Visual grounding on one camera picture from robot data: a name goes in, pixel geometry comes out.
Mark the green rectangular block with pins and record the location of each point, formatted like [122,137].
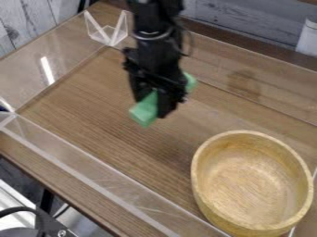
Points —
[145,111]

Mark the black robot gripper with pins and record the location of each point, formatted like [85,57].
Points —
[153,67]

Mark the white cylindrical container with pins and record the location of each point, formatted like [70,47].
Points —
[307,45]

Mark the brown wooden bowl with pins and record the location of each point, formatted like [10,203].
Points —
[252,184]

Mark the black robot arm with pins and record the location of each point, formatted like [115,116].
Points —
[158,16]

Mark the black table leg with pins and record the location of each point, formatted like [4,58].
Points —
[47,201]

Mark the clear acrylic tray wall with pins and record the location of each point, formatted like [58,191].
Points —
[125,174]

